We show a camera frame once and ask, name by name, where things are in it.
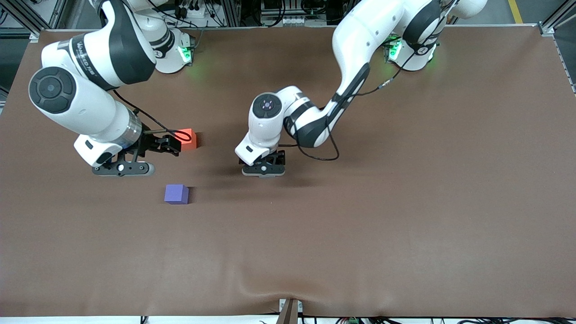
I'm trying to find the orange foam block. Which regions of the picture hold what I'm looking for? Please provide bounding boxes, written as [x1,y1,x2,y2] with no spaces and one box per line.
[175,128,199,150]

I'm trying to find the purple foam block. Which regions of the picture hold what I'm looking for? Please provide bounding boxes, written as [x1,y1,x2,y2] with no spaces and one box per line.
[164,184,189,205]

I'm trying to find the brown table mat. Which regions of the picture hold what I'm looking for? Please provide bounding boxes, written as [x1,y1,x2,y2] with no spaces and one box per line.
[0,25,576,318]

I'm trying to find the white power strip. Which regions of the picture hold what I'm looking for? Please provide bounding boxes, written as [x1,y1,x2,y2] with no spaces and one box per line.
[175,2,213,19]

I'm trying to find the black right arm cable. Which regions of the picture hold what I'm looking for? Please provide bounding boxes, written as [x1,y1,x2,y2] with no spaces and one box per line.
[112,89,192,141]

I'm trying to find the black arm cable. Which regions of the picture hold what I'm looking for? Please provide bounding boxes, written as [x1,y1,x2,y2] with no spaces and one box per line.
[112,89,192,141]
[283,0,459,162]

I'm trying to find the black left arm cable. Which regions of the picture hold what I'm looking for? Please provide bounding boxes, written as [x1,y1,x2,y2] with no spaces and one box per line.
[283,0,459,162]

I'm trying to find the aluminium frame post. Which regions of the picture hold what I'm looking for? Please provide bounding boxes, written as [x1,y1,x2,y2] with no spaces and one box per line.
[7,0,61,37]
[538,0,576,36]

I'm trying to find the metal clamp bracket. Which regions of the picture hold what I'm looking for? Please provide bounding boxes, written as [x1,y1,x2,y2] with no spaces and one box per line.
[277,298,303,324]

